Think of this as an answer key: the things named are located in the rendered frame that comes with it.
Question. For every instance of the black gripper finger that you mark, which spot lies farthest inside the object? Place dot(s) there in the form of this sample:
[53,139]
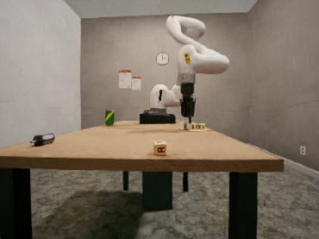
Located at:
[190,111]
[183,109]

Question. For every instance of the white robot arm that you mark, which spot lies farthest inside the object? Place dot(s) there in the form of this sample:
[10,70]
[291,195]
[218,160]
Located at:
[192,58]

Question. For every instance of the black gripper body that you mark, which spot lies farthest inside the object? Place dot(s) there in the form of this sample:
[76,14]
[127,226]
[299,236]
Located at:
[187,90]

